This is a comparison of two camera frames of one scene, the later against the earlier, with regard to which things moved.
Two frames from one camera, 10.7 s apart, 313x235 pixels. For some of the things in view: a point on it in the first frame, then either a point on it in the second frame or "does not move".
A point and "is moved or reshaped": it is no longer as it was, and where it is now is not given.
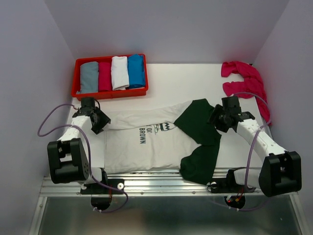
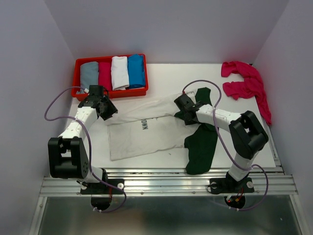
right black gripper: (217, 110) -> (187, 122)
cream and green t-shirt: (180, 136) is moved or reshaped
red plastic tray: (140, 91) does not move
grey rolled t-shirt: (89, 77) does not move
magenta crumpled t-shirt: (252, 86) does not move
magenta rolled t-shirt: (104, 77) does not move
